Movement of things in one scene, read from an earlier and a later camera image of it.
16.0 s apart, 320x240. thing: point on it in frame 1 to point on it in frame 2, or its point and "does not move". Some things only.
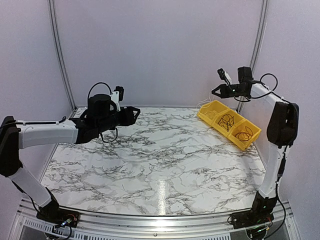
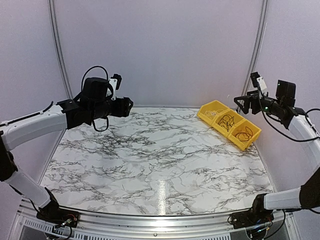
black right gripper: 223,91 to 253,98
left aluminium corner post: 55,34 does not move
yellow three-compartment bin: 229,122 does not move
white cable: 206,101 to 213,113
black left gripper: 131,120 to 122,109
